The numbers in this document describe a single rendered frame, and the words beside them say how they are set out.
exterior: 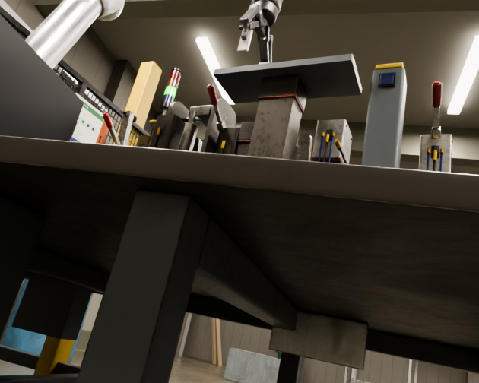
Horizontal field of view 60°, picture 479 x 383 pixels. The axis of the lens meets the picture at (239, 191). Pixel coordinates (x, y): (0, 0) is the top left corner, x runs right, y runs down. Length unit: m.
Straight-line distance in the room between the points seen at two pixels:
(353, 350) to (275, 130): 0.90
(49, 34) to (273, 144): 0.72
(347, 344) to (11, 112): 1.27
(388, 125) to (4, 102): 0.77
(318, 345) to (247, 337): 7.67
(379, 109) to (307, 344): 0.95
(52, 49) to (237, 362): 5.24
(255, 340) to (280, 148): 8.35
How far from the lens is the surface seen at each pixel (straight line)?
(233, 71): 1.13
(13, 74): 0.94
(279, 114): 1.04
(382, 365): 9.04
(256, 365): 6.02
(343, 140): 1.14
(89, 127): 2.26
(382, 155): 0.92
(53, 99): 1.02
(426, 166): 1.08
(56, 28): 1.39
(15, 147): 0.64
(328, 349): 1.62
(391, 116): 0.96
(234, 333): 9.34
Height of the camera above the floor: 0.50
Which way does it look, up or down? 19 degrees up
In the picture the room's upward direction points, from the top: 13 degrees clockwise
